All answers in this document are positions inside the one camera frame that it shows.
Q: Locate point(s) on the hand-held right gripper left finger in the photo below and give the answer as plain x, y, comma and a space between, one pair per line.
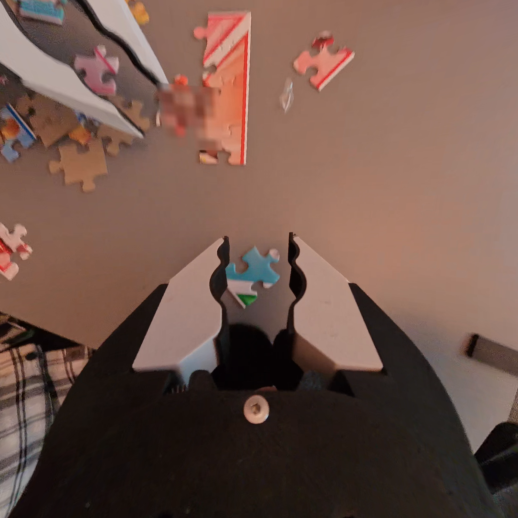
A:
182, 323

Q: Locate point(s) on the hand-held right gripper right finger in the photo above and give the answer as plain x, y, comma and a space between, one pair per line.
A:
336, 323

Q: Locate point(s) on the grey desk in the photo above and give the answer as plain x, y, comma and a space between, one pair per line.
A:
364, 202

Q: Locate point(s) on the red striped joined puzzle section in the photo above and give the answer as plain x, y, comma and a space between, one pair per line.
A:
232, 81

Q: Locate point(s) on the person's plaid shirt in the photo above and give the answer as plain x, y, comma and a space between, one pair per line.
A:
24, 404

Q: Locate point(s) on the clear plastic scrap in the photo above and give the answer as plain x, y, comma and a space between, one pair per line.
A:
286, 95

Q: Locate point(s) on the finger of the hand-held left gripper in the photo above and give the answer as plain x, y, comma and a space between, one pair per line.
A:
129, 32
40, 68

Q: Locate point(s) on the blue green puzzle piece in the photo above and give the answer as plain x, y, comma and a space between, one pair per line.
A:
255, 267

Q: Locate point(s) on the pink diagonal-striped puzzle piece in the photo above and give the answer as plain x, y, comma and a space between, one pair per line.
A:
97, 68

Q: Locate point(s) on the grey flat bar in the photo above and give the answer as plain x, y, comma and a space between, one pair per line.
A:
493, 354

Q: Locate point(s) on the jigsaw puzzle pieces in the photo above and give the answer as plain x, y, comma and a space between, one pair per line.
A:
81, 162

